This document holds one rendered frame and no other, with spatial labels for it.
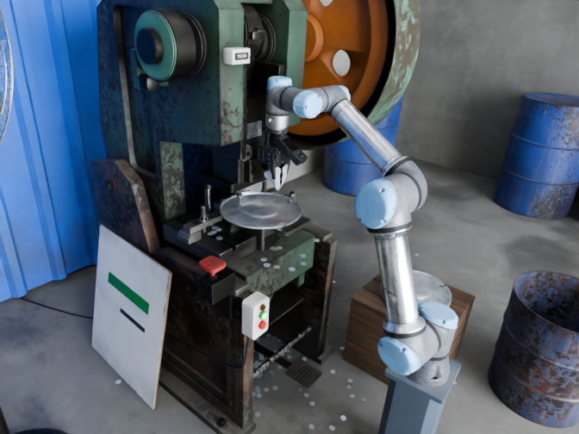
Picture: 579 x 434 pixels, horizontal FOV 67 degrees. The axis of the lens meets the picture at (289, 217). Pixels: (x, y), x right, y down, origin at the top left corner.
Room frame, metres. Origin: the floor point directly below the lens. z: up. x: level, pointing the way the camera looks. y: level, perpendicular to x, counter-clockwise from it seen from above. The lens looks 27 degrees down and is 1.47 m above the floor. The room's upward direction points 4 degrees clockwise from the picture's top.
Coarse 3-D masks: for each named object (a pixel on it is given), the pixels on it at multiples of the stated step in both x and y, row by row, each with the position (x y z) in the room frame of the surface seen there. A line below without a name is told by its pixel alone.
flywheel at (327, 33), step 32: (352, 0) 1.67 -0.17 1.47; (384, 0) 1.56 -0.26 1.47; (320, 32) 1.73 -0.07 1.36; (352, 32) 1.66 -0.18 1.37; (384, 32) 1.55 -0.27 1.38; (320, 64) 1.74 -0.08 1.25; (352, 64) 1.65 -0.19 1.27; (384, 64) 1.55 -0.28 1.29; (352, 96) 1.60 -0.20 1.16; (320, 128) 1.68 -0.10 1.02
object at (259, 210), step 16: (256, 192) 1.56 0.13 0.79; (224, 208) 1.41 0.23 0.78; (240, 208) 1.42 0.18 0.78; (256, 208) 1.41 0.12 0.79; (272, 208) 1.42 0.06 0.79; (288, 208) 1.44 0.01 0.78; (240, 224) 1.30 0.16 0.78; (256, 224) 1.31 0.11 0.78; (272, 224) 1.31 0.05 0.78; (288, 224) 1.31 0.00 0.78
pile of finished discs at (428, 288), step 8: (416, 272) 1.68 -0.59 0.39; (424, 272) 1.68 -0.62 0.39; (416, 280) 1.62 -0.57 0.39; (424, 280) 1.63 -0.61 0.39; (432, 280) 1.63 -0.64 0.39; (416, 288) 1.55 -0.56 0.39; (424, 288) 1.55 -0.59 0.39; (432, 288) 1.56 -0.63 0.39; (440, 288) 1.57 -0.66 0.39; (448, 288) 1.57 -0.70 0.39; (416, 296) 1.49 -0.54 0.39; (424, 296) 1.50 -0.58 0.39; (432, 296) 1.51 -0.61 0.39; (440, 296) 1.51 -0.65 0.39; (448, 296) 1.51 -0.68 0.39; (448, 304) 1.46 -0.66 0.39
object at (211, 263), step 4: (212, 256) 1.13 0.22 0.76; (204, 260) 1.10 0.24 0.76; (208, 260) 1.10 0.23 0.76; (212, 260) 1.10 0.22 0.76; (216, 260) 1.10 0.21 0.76; (220, 260) 1.10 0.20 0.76; (200, 264) 1.08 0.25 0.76; (204, 264) 1.08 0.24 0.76; (208, 264) 1.08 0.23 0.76; (212, 264) 1.08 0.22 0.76; (216, 264) 1.08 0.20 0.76; (220, 264) 1.08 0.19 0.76; (224, 264) 1.09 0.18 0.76; (204, 268) 1.07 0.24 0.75; (208, 268) 1.06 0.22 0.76; (212, 268) 1.06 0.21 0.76; (216, 268) 1.06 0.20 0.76; (220, 268) 1.07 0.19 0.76; (212, 272) 1.05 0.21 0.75
